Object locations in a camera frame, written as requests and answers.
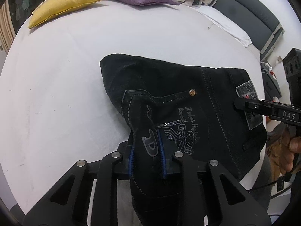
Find black denim pants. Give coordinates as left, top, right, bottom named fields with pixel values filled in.
left=100, top=54, right=267, bottom=225

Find person right hand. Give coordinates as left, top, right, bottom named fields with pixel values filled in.
left=279, top=127, right=300, bottom=175

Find dark bedside table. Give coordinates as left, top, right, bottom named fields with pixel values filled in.
left=260, top=62, right=282, bottom=101

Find dark grey headboard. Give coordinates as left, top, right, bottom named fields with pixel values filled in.
left=213, top=0, right=284, bottom=60

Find white bed mattress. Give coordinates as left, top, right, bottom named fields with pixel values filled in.
left=1, top=0, right=264, bottom=213

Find white bed pillow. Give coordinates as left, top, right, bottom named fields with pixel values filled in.
left=193, top=5, right=252, bottom=48

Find yellow pillow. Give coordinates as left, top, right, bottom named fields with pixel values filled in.
left=28, top=0, right=103, bottom=29

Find beige curtain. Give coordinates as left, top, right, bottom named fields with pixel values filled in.
left=0, top=0, right=16, bottom=54

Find black cable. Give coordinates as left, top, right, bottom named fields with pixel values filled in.
left=249, top=173, right=292, bottom=200

